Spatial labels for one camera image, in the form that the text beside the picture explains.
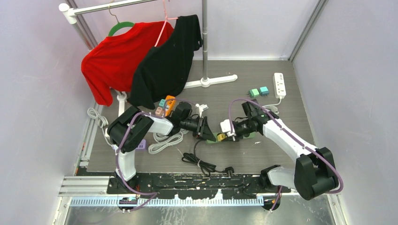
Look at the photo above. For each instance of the black t-shirt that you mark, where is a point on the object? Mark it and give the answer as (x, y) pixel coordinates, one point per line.
(165, 69)

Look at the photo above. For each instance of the brown plug adapter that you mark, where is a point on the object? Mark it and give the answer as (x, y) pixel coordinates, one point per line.
(159, 111)

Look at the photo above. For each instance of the white clothes rack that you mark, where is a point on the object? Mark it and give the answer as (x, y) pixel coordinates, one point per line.
(74, 17)

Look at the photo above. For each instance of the green plug adapter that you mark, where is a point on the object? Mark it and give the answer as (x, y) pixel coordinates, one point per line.
(253, 93)

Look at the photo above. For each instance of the orange power strip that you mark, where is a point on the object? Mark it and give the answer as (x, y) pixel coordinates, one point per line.
(169, 104)

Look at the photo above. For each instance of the purple power strip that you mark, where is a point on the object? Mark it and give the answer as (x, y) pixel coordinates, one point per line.
(142, 145)

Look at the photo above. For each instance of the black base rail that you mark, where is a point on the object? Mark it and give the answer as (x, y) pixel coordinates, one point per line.
(198, 186)

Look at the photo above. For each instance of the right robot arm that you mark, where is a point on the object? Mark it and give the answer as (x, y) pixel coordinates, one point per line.
(314, 171)

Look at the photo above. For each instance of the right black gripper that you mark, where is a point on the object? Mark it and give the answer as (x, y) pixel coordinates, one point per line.
(234, 138)

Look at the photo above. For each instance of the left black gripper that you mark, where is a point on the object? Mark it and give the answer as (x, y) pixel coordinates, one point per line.
(205, 133)

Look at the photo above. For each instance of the pink clothes hanger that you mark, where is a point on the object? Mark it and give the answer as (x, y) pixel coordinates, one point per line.
(165, 22)

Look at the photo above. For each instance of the white power strip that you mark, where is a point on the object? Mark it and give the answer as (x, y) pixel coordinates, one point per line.
(279, 85)

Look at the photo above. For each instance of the red t-shirt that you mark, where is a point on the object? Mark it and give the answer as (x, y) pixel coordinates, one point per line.
(112, 63)

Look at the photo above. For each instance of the yellow plug adapter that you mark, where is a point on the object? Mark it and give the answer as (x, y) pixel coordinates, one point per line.
(220, 137)

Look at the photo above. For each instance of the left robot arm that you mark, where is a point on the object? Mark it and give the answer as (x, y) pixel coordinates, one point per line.
(130, 128)

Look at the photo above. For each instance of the teal plug adapter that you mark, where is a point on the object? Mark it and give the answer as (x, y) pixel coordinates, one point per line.
(264, 91)

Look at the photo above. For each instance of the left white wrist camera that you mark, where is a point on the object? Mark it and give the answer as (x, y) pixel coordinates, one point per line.
(201, 109)

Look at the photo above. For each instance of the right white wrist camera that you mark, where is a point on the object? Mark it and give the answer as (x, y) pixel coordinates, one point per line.
(227, 128)

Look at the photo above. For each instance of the green clothes hanger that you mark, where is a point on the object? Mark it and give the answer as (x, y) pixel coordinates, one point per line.
(119, 25)

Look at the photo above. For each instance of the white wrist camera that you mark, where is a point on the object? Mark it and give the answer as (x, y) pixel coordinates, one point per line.
(227, 128)
(201, 109)

